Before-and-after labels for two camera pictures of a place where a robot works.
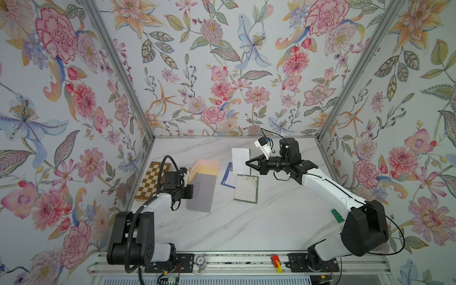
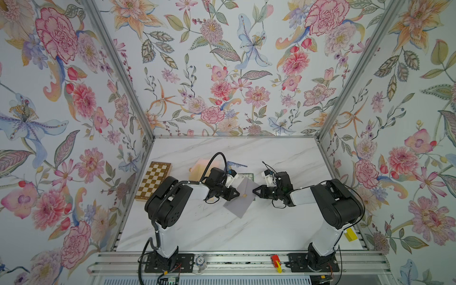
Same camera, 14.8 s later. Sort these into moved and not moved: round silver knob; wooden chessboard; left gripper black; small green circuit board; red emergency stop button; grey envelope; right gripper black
Moved: left gripper black; right gripper black; grey envelope
Not moved: round silver knob; red emergency stop button; wooden chessboard; small green circuit board
